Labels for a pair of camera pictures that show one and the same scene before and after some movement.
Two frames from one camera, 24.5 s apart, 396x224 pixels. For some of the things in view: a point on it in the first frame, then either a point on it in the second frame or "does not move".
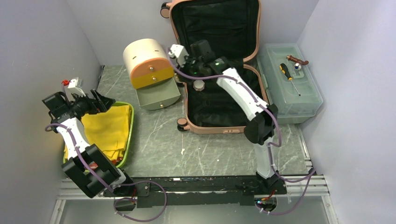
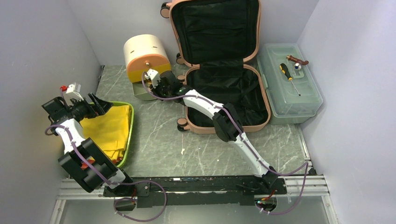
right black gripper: [188, 79] → [156, 90]
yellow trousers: [109, 130] does not move
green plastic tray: [130, 135] does not move
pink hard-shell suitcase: [233, 28] does not move
